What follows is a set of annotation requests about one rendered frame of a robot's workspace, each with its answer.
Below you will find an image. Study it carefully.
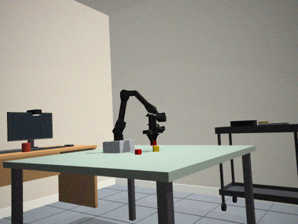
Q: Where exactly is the yellow cube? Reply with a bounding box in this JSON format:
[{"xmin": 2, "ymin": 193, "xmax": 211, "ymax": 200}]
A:
[{"xmin": 153, "ymin": 146, "xmax": 159, "ymax": 152}]

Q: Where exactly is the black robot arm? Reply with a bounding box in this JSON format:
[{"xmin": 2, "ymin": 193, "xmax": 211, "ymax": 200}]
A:
[{"xmin": 112, "ymin": 90, "xmax": 166, "ymax": 141}]

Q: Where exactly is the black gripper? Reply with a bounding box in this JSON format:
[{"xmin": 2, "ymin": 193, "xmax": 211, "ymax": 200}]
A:
[{"xmin": 143, "ymin": 122, "xmax": 159, "ymax": 143}]

